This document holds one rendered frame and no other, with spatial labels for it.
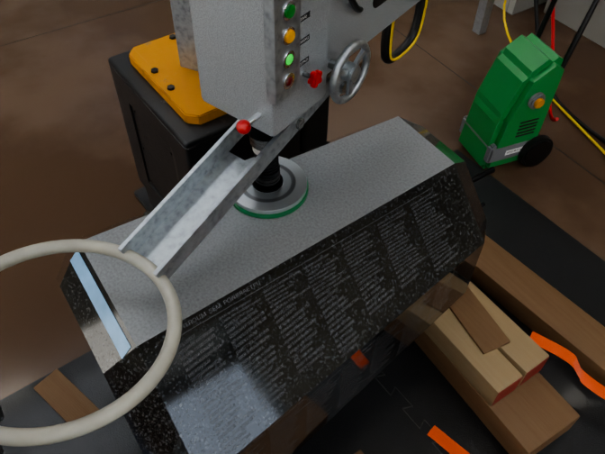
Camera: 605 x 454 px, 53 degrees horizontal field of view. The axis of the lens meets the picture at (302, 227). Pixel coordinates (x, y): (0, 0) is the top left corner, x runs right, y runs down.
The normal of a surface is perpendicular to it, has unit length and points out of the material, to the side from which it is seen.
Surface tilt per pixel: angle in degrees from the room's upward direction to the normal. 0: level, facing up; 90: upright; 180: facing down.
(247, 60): 90
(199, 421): 45
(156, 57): 0
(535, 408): 0
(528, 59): 34
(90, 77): 0
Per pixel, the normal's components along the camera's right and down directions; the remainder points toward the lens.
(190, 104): 0.01, -0.65
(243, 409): 0.44, -0.04
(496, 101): -0.88, 0.05
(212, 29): -0.61, 0.59
